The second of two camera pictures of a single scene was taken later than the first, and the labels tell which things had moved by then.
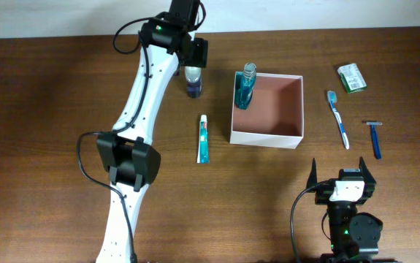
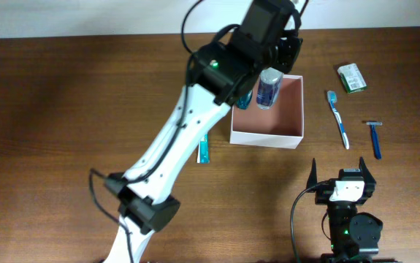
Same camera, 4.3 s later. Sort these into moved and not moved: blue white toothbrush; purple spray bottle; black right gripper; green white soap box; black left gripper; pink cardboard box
Moved: black left gripper; purple spray bottle
Not moved: green white soap box; blue white toothbrush; black right gripper; pink cardboard box
